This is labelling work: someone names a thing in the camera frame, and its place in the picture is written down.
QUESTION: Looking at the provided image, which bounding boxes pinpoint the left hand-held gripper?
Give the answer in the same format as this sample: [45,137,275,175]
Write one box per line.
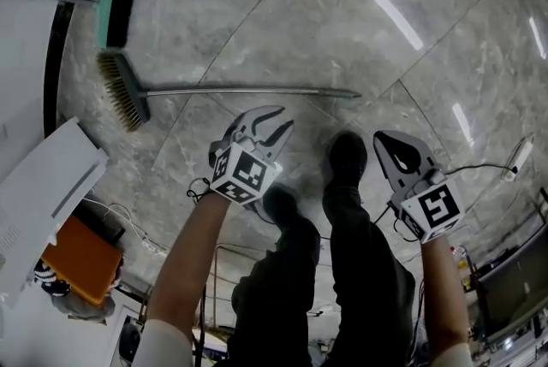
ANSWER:
[208,104,296,208]

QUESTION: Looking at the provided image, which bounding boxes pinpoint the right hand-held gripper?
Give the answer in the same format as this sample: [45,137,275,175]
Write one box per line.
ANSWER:
[372,130,466,245]

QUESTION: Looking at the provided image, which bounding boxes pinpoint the grey broom with metal handle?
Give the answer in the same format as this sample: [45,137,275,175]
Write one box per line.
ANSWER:
[96,51,363,133]

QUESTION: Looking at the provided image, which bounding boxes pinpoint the person's left forearm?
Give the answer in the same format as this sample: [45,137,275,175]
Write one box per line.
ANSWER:
[145,187,233,328]

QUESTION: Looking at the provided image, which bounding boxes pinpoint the person's right forearm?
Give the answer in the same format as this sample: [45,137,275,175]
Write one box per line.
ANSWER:
[420,234,470,352]

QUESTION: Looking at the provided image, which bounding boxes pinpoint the person's black right shoe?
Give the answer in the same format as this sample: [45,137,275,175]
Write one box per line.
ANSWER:
[329,131,370,189]

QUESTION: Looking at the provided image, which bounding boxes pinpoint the person's black shoe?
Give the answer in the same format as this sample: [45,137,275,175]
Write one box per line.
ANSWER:
[262,185,301,230]
[329,131,370,189]

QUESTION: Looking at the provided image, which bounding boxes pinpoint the person's black left shoe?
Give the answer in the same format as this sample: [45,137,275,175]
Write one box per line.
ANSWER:
[262,185,301,230]

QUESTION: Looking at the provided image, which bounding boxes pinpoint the person's right leg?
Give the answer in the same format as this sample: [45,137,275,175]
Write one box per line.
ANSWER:
[322,181,417,367]

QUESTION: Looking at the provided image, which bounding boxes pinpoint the person's leg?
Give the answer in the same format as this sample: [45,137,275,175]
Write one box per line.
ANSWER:
[225,214,323,367]
[322,181,417,367]

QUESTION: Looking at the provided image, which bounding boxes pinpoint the person's left leg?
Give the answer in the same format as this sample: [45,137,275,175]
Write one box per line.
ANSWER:
[225,214,323,367]

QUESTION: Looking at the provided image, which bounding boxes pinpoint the orange sofa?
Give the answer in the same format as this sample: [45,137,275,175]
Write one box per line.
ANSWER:
[40,214,126,307]

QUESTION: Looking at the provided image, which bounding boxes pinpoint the white water dispenser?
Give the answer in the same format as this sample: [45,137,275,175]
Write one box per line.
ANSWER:
[0,115,110,311]

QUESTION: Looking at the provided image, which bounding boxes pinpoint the grey cushion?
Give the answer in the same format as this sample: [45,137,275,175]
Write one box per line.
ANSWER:
[51,291,117,324]

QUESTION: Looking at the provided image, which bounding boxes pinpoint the black and white striped blanket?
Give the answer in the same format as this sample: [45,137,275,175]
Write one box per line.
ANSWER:
[33,260,72,299]

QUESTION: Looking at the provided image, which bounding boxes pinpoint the white power cable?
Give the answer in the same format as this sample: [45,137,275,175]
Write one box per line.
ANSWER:
[83,197,149,243]

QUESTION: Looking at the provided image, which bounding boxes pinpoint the black metal frame table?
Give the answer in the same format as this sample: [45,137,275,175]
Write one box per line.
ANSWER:
[462,185,548,358]

